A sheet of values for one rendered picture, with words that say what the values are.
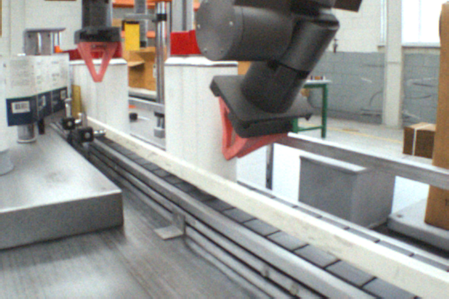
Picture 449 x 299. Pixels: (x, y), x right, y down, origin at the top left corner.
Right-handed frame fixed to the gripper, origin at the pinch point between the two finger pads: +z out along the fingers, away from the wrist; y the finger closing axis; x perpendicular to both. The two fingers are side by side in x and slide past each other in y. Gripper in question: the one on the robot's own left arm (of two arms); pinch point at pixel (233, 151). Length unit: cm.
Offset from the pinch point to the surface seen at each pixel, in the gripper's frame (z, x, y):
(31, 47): 36, -71, 12
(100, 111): 29.5, -37.1, 1.7
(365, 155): -11.8, 11.2, -3.3
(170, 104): 4.6, -12.9, 1.7
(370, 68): 218, -276, -541
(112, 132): 22.9, -24.7, 3.7
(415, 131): 158, -98, -381
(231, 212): 2.1, 6.6, 3.0
